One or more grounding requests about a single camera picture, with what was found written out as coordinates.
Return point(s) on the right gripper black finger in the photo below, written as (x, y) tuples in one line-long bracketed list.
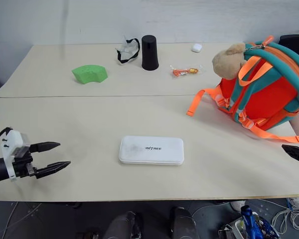
[(297, 153)]

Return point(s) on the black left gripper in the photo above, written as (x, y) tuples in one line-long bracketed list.
[(22, 164)]

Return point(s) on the orange and teal backpack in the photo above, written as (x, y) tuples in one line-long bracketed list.
[(267, 94)]

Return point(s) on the white rectangular case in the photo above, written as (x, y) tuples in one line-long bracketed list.
[(151, 150)]

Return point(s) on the white earbuds case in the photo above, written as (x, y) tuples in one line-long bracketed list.
[(196, 47)]

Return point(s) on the blue patterned object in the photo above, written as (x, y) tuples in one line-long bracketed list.
[(253, 222)]

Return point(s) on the green foam block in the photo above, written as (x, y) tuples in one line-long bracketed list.
[(89, 73)]

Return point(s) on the black chair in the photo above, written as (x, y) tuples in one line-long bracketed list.
[(296, 46)]

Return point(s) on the metal tray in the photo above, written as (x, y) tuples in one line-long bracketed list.
[(231, 230)]

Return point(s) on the dark rounded shape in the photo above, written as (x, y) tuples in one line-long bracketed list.
[(124, 226), (183, 223)]

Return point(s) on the clear packet with orange toys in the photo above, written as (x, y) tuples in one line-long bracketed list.
[(186, 71)]

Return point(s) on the black upturned cup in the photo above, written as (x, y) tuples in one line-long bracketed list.
[(149, 53)]

